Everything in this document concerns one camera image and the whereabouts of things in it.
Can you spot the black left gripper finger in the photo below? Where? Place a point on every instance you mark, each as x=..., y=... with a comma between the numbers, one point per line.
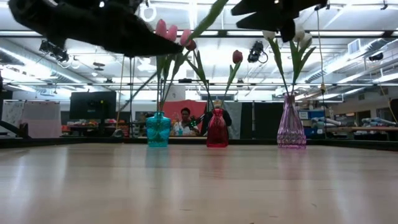
x=143, y=32
x=146, y=51

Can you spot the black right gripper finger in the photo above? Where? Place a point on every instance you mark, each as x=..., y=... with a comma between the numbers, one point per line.
x=264, y=21
x=261, y=6

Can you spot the green flower stem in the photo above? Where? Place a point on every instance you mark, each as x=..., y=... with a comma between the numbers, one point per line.
x=269, y=34

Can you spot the white artificial tulip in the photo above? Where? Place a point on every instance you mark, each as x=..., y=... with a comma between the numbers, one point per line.
x=307, y=39
x=299, y=33

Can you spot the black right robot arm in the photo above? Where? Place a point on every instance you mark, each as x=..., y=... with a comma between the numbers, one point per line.
x=317, y=3

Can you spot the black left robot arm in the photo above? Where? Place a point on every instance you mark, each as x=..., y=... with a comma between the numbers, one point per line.
x=28, y=15

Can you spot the blue glass vase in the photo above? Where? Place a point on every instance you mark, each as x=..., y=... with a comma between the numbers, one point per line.
x=158, y=129

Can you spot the red glass vase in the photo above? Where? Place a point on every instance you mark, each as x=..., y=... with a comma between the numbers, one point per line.
x=217, y=130

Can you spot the purple glass vase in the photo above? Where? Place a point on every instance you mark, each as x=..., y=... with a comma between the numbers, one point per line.
x=291, y=130

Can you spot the red cloth panel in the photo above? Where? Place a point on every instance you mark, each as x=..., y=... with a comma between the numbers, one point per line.
x=174, y=105

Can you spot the white ceiling vent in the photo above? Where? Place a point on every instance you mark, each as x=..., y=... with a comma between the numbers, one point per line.
x=354, y=46

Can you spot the black monitor screen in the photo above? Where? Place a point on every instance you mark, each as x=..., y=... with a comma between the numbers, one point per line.
x=93, y=104

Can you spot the person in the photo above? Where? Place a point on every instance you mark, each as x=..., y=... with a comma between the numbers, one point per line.
x=217, y=103
x=185, y=126

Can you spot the cluttered wooden desk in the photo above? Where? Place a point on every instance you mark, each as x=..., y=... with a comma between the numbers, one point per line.
x=90, y=126

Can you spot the black ceiling speaker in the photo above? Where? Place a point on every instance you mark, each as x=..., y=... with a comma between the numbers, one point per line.
x=376, y=56

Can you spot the black partition panel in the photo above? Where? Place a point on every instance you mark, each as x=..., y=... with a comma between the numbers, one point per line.
x=267, y=119

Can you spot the grey cloth panel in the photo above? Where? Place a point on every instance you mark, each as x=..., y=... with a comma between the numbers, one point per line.
x=237, y=123

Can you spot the blue storage boxes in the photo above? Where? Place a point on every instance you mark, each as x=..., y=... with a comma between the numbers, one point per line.
x=311, y=123

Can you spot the white board panel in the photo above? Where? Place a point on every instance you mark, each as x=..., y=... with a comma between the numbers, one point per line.
x=31, y=118

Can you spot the pale blue lab device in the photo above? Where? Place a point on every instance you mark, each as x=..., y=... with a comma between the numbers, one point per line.
x=323, y=120
x=377, y=121

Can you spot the wooden workbench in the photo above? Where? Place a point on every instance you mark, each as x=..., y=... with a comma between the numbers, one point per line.
x=360, y=128

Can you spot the black hanging camera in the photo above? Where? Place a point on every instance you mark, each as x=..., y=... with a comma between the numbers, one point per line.
x=57, y=54
x=256, y=51

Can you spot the black rectangular stand frame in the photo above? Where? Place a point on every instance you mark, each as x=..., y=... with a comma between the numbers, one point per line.
x=186, y=81

